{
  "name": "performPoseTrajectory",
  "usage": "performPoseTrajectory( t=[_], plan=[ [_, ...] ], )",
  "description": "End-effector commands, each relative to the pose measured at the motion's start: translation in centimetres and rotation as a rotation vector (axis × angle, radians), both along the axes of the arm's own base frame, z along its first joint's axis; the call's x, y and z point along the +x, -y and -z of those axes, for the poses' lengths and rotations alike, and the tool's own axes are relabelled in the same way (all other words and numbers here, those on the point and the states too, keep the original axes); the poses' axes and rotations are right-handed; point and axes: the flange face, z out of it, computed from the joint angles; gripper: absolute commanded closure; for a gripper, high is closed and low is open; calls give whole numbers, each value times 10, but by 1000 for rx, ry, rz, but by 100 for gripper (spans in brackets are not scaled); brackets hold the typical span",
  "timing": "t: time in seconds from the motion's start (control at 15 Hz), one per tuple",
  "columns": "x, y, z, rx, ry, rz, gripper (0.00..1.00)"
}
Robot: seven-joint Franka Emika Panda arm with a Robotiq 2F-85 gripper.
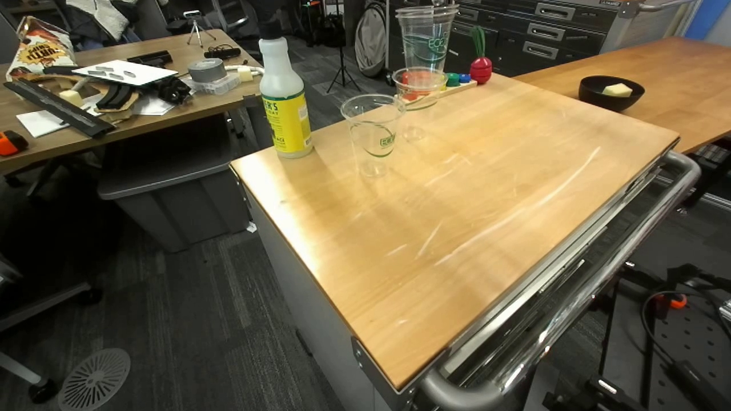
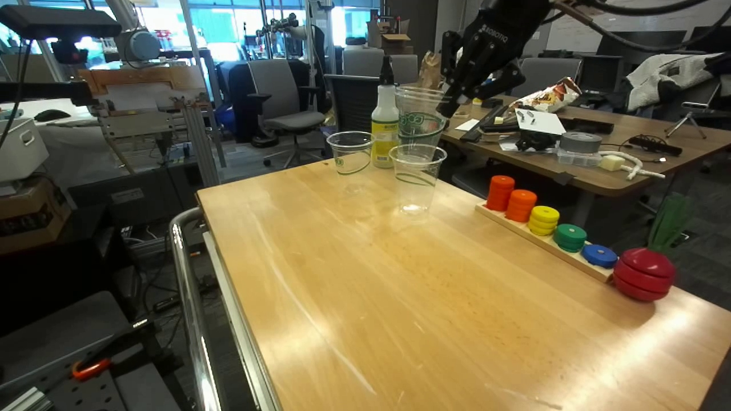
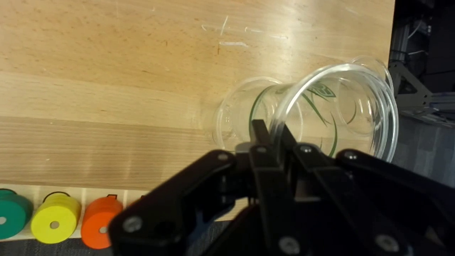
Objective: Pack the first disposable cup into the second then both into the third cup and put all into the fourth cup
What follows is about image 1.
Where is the white spray bottle yellow label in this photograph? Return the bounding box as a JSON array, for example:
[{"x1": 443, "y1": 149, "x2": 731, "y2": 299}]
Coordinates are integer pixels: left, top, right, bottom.
[{"x1": 257, "y1": 34, "x2": 315, "y2": 161}]

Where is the grey under-desk cabinet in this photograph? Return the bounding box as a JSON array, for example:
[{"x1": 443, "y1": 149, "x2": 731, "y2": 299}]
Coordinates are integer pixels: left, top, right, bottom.
[{"x1": 95, "y1": 136, "x2": 255, "y2": 255}]

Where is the green ribbed plastic object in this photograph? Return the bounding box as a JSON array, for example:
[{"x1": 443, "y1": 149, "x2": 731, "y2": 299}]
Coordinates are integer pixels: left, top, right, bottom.
[{"x1": 471, "y1": 25, "x2": 488, "y2": 63}]

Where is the grey tape roll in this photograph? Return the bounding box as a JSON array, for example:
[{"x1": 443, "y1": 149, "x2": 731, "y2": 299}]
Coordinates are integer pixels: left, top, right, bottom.
[{"x1": 188, "y1": 56, "x2": 229, "y2": 87}]

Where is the wooden office desk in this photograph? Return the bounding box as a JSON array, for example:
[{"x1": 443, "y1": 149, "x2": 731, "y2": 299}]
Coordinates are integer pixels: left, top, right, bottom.
[{"x1": 0, "y1": 27, "x2": 265, "y2": 178}]

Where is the black drawer cabinet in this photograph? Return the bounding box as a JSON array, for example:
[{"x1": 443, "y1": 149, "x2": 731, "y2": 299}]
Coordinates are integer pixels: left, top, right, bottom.
[{"x1": 385, "y1": 0, "x2": 634, "y2": 79}]

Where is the black bowl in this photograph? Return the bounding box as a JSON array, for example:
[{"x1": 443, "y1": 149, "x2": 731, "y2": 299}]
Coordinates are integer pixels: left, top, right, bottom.
[{"x1": 576, "y1": 73, "x2": 647, "y2": 115}]

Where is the flat black remote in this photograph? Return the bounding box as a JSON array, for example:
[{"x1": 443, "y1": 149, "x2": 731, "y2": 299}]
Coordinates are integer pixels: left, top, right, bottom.
[{"x1": 125, "y1": 48, "x2": 176, "y2": 69}]

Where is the white printed paper sheet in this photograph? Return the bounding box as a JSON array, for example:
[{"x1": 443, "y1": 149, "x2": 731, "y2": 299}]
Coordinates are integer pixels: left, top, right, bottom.
[{"x1": 71, "y1": 58, "x2": 178, "y2": 89}]

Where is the pale yellow block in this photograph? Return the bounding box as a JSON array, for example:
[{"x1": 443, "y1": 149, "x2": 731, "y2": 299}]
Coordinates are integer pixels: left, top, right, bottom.
[{"x1": 600, "y1": 81, "x2": 634, "y2": 101}]

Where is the long black bar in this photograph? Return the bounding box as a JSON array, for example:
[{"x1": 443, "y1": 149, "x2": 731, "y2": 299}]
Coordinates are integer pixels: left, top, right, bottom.
[{"x1": 1, "y1": 79, "x2": 117, "y2": 140}]

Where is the round floor vent disc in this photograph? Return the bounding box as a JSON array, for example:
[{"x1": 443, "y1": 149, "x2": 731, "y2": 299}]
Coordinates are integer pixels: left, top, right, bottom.
[{"x1": 57, "y1": 347, "x2": 133, "y2": 411}]

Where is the wooden workbench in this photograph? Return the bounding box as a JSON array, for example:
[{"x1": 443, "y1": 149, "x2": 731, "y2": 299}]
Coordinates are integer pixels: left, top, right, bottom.
[{"x1": 515, "y1": 37, "x2": 731, "y2": 156}]

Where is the small white paper note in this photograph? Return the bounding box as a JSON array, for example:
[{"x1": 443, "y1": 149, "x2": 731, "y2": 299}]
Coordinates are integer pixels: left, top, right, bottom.
[{"x1": 16, "y1": 108, "x2": 69, "y2": 140}]

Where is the office chair base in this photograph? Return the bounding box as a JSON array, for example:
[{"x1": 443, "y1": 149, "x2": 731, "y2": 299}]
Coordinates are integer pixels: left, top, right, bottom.
[{"x1": 0, "y1": 255, "x2": 105, "y2": 406}]

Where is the black perforated breadboard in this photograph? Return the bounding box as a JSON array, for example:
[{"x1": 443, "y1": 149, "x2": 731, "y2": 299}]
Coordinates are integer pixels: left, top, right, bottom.
[{"x1": 600, "y1": 305, "x2": 731, "y2": 411}]

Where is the snack chips bag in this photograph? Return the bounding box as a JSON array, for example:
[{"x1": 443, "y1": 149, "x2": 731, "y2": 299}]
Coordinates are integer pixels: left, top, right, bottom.
[{"x1": 5, "y1": 17, "x2": 80, "y2": 83}]

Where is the small orange object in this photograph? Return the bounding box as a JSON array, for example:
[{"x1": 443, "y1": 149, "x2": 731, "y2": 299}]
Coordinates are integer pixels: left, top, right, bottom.
[{"x1": 0, "y1": 130, "x2": 32, "y2": 161}]

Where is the black camera tripod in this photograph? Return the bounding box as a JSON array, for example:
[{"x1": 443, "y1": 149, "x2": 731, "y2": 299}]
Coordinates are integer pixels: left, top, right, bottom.
[{"x1": 325, "y1": 0, "x2": 365, "y2": 97}]

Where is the orange clamp handle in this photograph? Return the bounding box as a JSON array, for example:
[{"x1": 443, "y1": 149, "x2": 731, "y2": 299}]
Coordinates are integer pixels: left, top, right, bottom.
[{"x1": 652, "y1": 291, "x2": 689, "y2": 313}]

